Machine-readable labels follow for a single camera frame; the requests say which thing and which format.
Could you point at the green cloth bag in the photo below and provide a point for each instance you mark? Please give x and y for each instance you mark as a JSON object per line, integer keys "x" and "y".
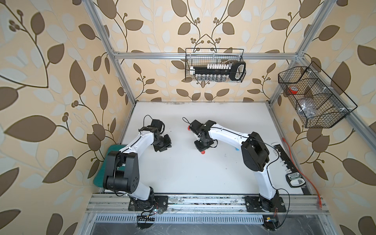
{"x": 98, "y": 180}

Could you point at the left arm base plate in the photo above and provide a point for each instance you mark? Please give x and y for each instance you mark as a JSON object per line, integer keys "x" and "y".
{"x": 154, "y": 203}

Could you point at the black wire basket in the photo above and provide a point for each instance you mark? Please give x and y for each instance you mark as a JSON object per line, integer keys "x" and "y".
{"x": 204, "y": 56}
{"x": 332, "y": 102}

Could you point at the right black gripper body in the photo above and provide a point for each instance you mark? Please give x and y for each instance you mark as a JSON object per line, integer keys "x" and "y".
{"x": 201, "y": 145}

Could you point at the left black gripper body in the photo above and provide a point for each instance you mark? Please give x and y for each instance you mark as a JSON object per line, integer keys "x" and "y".
{"x": 162, "y": 143}

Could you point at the aluminium rail front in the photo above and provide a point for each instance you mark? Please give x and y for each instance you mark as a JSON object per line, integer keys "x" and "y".
{"x": 209, "y": 204}

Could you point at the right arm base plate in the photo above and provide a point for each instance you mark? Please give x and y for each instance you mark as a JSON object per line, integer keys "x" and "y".
{"x": 261, "y": 204}

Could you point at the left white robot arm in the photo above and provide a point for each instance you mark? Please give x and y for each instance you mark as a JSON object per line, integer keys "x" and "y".
{"x": 122, "y": 173}

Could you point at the handheld label device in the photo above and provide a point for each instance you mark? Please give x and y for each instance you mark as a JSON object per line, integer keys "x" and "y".
{"x": 293, "y": 176}

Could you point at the red tape roll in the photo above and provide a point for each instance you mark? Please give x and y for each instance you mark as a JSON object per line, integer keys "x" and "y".
{"x": 292, "y": 90}

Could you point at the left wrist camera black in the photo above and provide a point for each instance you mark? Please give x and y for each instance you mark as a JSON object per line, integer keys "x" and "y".
{"x": 158, "y": 124}

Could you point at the clear plastic bag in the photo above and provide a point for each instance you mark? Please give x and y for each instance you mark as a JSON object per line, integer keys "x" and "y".
{"x": 307, "y": 108}

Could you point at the black white tool in basket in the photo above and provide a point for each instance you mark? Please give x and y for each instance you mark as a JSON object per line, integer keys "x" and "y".
{"x": 232, "y": 72}

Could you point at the black wire basket right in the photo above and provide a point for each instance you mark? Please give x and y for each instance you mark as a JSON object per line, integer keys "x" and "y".
{"x": 332, "y": 102}

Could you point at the black wire basket back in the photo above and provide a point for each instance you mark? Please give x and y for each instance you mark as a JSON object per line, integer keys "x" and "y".
{"x": 204, "y": 56}

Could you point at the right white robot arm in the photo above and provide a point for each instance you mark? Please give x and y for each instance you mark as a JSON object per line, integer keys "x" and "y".
{"x": 254, "y": 151}

